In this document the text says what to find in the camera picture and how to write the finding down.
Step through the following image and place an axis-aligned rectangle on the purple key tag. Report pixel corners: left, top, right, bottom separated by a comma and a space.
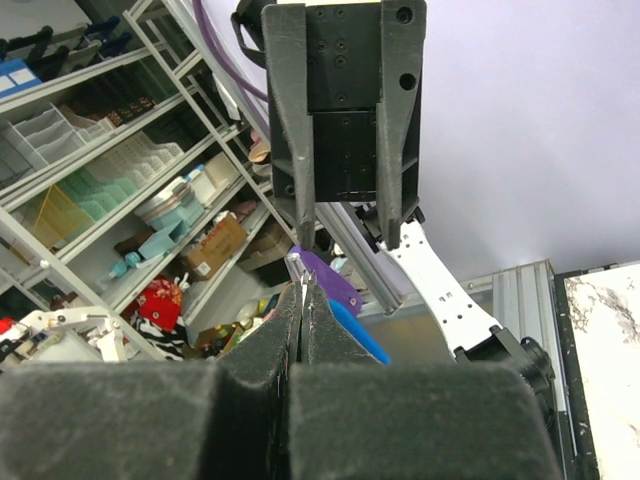
285, 246, 363, 317

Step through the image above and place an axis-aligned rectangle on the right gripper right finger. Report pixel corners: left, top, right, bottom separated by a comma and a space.
289, 284, 561, 479

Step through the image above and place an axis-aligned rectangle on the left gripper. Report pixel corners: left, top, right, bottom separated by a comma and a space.
262, 1, 427, 249

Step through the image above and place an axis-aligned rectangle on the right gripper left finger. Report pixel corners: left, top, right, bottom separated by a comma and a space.
1, 284, 303, 479

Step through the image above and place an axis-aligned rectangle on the aluminium frame rail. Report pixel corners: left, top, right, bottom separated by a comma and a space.
315, 202, 404, 314

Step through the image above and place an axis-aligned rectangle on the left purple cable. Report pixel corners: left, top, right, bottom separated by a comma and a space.
192, 0, 274, 101

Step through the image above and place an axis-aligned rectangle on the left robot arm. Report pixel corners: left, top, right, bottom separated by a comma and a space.
259, 1, 554, 394

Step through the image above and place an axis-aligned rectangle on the metal storage shelf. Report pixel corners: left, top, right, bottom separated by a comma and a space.
1, 1, 295, 361

